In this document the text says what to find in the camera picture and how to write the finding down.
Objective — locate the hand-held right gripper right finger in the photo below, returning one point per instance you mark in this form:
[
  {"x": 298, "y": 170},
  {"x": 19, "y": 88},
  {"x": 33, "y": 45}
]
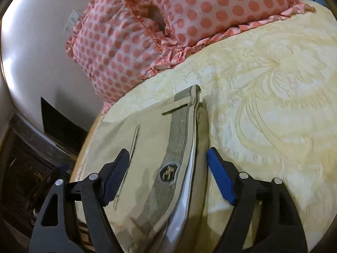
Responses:
[{"x": 222, "y": 175}]

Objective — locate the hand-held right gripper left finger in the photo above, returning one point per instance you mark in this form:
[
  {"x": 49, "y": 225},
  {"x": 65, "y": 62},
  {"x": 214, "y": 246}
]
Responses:
[{"x": 115, "y": 175}]

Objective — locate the beige pants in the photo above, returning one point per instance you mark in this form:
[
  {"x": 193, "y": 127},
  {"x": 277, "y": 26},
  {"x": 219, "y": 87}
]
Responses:
[{"x": 155, "y": 147}]

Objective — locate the cream patterned bed blanket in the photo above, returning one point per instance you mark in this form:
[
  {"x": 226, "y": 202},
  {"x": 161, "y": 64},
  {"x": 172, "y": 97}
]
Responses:
[{"x": 263, "y": 97}]

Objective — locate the dark wooden furniture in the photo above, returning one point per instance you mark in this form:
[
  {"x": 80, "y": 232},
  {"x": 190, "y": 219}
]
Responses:
[{"x": 23, "y": 163}]

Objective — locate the pink polka dot pillow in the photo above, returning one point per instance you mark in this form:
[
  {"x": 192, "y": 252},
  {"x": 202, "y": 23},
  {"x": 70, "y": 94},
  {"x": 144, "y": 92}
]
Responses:
[
  {"x": 119, "y": 47},
  {"x": 210, "y": 8}
]

